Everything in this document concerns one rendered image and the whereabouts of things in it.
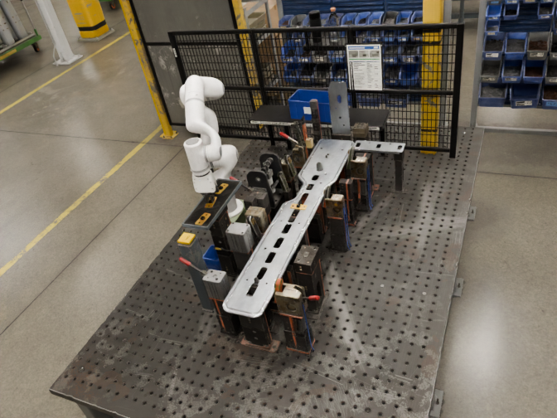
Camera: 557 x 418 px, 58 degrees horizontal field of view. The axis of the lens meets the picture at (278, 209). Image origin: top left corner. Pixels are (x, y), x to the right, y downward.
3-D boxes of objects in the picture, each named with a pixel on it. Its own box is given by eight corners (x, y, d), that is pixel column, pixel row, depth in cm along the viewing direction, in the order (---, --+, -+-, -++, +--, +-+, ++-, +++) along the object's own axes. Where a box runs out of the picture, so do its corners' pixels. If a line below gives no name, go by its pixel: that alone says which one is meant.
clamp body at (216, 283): (238, 339, 231) (220, 285, 209) (216, 334, 235) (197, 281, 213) (246, 323, 237) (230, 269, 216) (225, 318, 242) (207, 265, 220)
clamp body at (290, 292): (312, 358, 216) (302, 302, 195) (282, 350, 222) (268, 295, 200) (320, 338, 224) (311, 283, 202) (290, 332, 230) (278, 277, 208)
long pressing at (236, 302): (266, 321, 199) (265, 318, 198) (217, 310, 208) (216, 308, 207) (355, 142, 296) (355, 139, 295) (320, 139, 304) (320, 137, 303)
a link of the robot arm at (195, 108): (220, 104, 236) (224, 163, 226) (188, 109, 237) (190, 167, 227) (216, 94, 227) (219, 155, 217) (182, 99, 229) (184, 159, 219)
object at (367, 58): (384, 91, 306) (382, 42, 288) (348, 90, 315) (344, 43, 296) (385, 90, 308) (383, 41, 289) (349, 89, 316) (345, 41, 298)
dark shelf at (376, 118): (382, 131, 298) (382, 126, 296) (248, 123, 333) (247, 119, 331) (390, 113, 314) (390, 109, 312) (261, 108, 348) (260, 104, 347)
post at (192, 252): (214, 313, 246) (190, 247, 219) (201, 310, 249) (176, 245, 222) (220, 302, 251) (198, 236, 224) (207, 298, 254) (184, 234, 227)
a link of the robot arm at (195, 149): (211, 159, 230) (191, 162, 231) (204, 134, 222) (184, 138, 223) (210, 169, 224) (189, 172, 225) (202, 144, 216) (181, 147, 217)
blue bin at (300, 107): (333, 123, 309) (331, 104, 302) (289, 119, 323) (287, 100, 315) (343, 110, 320) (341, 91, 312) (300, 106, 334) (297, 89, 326)
